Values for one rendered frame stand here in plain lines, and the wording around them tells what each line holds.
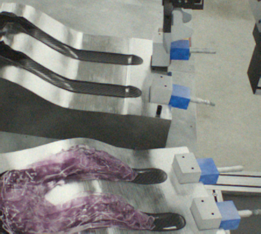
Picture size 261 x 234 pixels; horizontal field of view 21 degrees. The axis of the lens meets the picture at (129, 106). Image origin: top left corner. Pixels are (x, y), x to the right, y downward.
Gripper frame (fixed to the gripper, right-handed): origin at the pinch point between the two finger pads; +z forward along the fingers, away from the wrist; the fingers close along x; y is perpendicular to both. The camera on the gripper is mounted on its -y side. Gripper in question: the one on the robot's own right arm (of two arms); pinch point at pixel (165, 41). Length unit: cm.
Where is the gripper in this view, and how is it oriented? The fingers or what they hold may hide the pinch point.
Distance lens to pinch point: 145.3
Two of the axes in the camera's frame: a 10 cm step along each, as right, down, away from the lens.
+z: -0.1, 8.5, 5.2
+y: 10.0, 0.2, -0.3
